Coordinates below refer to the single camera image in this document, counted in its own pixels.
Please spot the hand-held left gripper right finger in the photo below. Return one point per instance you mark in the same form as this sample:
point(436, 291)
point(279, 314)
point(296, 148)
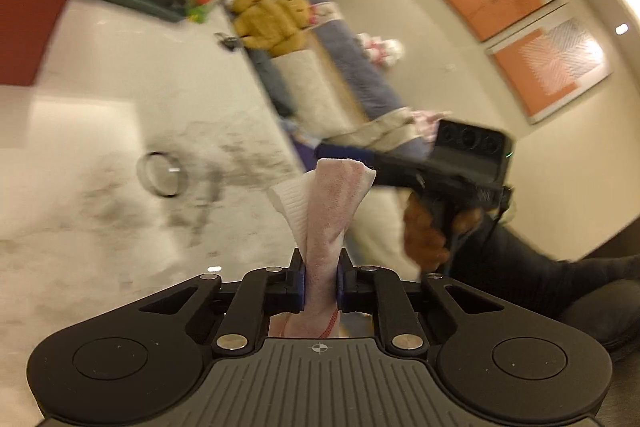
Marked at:
point(342, 282)

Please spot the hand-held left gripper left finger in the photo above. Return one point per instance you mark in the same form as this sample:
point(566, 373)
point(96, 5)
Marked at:
point(298, 282)

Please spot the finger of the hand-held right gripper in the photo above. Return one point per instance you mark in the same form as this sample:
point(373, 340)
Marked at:
point(350, 153)

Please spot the white printed shopping bag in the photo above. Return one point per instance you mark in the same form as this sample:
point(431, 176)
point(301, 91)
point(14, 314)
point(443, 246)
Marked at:
point(330, 207)

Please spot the black rubber band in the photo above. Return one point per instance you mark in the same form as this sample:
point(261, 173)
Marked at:
point(165, 194)

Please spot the person's right forearm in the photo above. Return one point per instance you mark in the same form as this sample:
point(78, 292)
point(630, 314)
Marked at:
point(515, 257)

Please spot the person's right hand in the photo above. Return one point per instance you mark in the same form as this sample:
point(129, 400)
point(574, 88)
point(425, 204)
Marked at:
point(422, 237)

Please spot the purple cloth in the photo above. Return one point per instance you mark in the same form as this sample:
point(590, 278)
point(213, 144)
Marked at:
point(300, 147)

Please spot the beige cushion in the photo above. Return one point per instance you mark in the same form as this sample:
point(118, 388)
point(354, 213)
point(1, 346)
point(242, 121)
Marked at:
point(315, 92)

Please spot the grey sofa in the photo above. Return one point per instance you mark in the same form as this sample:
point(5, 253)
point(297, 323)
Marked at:
point(350, 72)

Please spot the grey clothes pile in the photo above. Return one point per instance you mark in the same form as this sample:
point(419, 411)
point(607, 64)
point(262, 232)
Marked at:
point(275, 87)

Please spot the pink white plush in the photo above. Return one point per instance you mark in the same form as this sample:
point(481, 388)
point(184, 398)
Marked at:
point(380, 49)

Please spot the yellow muscular cat plush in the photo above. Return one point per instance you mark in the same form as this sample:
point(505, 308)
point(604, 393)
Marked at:
point(265, 22)

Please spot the black key fob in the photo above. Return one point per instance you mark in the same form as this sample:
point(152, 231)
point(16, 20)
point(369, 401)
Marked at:
point(227, 41)

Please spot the recessed ceiling light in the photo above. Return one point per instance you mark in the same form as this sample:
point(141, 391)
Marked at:
point(621, 28)

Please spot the person's leg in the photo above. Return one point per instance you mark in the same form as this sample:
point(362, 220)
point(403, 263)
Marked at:
point(610, 307)

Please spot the orange striped wall picture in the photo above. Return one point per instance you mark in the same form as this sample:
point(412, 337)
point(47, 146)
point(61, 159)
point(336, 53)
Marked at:
point(550, 67)

